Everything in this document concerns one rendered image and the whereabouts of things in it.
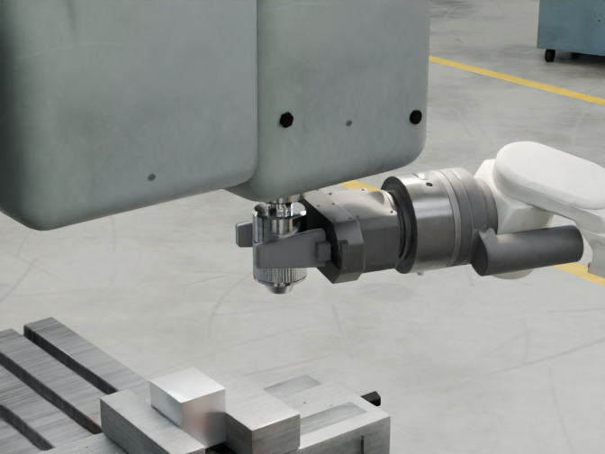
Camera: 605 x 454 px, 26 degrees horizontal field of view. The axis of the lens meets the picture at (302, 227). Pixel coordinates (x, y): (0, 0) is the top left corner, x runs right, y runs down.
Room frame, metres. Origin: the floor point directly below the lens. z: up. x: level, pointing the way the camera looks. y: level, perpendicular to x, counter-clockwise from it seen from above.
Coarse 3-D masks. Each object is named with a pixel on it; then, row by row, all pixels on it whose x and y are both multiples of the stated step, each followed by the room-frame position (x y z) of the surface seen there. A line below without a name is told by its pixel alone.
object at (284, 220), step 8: (256, 208) 1.05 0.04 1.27; (264, 208) 1.05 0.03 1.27; (296, 208) 1.05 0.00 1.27; (304, 208) 1.05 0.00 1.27; (256, 216) 1.04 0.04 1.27; (264, 216) 1.03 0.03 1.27; (272, 216) 1.03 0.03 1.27; (280, 216) 1.03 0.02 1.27; (288, 216) 1.03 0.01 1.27; (296, 216) 1.03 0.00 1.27; (304, 216) 1.04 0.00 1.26; (264, 224) 1.03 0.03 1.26; (272, 224) 1.03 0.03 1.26; (280, 224) 1.03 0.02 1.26; (288, 224) 1.03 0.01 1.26; (296, 224) 1.03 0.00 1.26
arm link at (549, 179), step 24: (528, 144) 1.13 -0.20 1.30; (504, 168) 1.10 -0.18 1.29; (528, 168) 1.10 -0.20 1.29; (552, 168) 1.10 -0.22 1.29; (576, 168) 1.11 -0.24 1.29; (600, 168) 1.11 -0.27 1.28; (504, 192) 1.09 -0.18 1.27; (528, 192) 1.08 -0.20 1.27; (552, 192) 1.08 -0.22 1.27; (576, 192) 1.08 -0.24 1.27; (600, 192) 1.08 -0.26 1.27; (576, 216) 1.07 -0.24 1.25; (600, 216) 1.06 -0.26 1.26; (600, 240) 1.07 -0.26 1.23; (600, 264) 1.08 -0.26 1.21
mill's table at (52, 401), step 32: (0, 352) 1.53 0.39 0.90; (32, 352) 1.53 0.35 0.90; (64, 352) 1.53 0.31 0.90; (96, 352) 1.53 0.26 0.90; (0, 384) 1.44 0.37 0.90; (32, 384) 1.46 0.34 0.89; (64, 384) 1.44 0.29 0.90; (96, 384) 1.46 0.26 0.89; (128, 384) 1.44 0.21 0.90; (0, 416) 1.38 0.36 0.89; (32, 416) 1.36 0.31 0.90; (64, 416) 1.36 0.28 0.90; (96, 416) 1.36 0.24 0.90; (0, 448) 1.28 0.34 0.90; (32, 448) 1.28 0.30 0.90
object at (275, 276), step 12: (252, 228) 1.05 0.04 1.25; (264, 228) 1.03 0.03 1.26; (288, 228) 1.03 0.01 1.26; (300, 228) 1.04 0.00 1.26; (252, 240) 1.05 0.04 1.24; (264, 240) 1.03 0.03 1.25; (252, 252) 1.05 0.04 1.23; (264, 276) 1.03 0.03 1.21; (276, 276) 1.03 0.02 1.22; (288, 276) 1.03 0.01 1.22; (300, 276) 1.04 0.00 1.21
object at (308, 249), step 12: (276, 240) 1.02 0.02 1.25; (288, 240) 1.02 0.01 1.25; (300, 240) 1.02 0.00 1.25; (312, 240) 1.03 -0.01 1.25; (324, 240) 1.03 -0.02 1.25; (264, 252) 1.01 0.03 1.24; (276, 252) 1.02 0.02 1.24; (288, 252) 1.02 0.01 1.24; (300, 252) 1.02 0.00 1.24; (312, 252) 1.03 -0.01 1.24; (324, 252) 1.02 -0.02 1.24; (264, 264) 1.01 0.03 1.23; (276, 264) 1.02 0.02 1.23; (288, 264) 1.02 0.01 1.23; (300, 264) 1.02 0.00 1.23; (312, 264) 1.03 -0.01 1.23; (324, 264) 1.03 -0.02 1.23
